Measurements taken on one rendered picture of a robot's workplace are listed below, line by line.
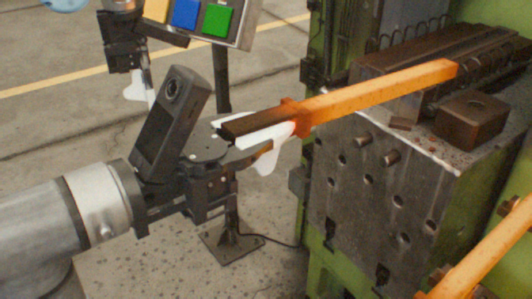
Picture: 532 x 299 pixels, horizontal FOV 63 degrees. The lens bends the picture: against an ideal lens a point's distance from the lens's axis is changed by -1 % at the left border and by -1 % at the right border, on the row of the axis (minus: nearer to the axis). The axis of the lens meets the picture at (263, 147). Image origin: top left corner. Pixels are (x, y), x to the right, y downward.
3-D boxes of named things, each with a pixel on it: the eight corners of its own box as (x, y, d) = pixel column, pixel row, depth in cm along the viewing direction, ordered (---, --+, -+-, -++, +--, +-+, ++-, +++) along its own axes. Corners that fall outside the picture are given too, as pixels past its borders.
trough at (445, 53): (403, 85, 89) (404, 78, 88) (383, 74, 92) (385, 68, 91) (516, 36, 108) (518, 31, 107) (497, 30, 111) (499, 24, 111)
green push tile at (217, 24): (225, 38, 109) (232, 8, 108) (200, 32, 112) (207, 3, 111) (229, 39, 111) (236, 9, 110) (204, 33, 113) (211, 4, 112)
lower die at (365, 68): (416, 124, 90) (424, 88, 85) (347, 85, 103) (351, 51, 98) (526, 70, 109) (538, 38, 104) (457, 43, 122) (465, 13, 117)
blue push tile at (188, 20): (192, 30, 113) (199, 0, 112) (170, 25, 116) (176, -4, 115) (196, 31, 115) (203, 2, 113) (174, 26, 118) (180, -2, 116)
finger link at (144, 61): (144, 92, 89) (136, 50, 88) (153, 91, 89) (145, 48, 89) (144, 89, 84) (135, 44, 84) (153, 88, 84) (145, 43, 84)
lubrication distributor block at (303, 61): (309, 97, 134) (313, 56, 126) (297, 89, 138) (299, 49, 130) (318, 94, 136) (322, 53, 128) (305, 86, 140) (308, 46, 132)
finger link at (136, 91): (128, 119, 87) (119, 73, 87) (157, 114, 89) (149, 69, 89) (127, 118, 84) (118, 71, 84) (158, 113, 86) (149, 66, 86)
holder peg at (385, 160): (386, 171, 87) (389, 160, 85) (376, 164, 89) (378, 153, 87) (400, 164, 89) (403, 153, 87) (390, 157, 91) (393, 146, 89)
